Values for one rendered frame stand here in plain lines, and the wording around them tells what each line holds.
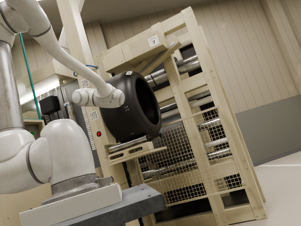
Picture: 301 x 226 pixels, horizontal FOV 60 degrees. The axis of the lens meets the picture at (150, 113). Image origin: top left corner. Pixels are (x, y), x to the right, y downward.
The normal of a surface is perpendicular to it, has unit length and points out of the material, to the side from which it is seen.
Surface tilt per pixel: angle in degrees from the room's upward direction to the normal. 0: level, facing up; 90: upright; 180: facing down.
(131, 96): 87
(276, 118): 90
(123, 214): 90
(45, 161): 90
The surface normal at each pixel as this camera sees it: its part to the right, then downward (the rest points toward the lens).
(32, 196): 0.88, -0.33
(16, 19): 0.28, 0.63
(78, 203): 0.11, -0.21
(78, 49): -0.38, -0.04
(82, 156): 0.71, -0.37
